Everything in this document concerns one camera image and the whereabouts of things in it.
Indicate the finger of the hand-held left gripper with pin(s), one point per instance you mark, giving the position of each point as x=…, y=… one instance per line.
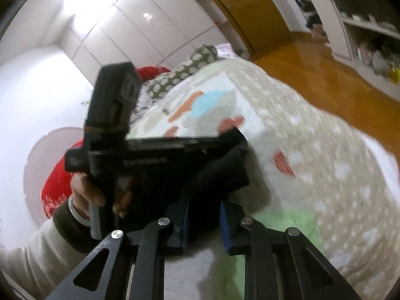
x=234, y=140

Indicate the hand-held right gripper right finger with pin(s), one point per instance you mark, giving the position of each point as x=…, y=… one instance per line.
x=229, y=231

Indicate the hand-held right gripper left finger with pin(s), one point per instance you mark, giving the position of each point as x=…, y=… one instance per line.
x=179, y=234

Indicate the black pants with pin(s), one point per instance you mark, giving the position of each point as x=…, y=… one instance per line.
x=200, y=206

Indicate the person's left forearm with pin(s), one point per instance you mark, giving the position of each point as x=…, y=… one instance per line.
x=37, y=256

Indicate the person's left hand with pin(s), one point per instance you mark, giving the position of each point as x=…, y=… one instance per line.
x=86, y=190

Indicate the pink rounded headboard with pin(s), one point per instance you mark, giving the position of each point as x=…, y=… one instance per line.
x=37, y=156

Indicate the patterned quilted bed blanket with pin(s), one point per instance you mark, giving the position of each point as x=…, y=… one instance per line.
x=312, y=162

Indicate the grey spotted bolster pillow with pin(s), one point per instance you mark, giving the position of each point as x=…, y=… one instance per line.
x=187, y=65

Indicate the red embroidered pillow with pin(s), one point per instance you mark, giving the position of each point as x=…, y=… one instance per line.
x=153, y=72

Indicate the wooden door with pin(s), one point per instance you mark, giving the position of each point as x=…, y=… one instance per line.
x=250, y=3

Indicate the white panelled wardrobe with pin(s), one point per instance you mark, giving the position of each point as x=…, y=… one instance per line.
x=140, y=22

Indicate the cluttered shoe rack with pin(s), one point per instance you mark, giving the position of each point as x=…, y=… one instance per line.
x=306, y=6

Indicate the white open shelf unit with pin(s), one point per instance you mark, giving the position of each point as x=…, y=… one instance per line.
x=337, y=22

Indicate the yellow plastic bottle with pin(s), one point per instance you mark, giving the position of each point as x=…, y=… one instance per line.
x=395, y=73

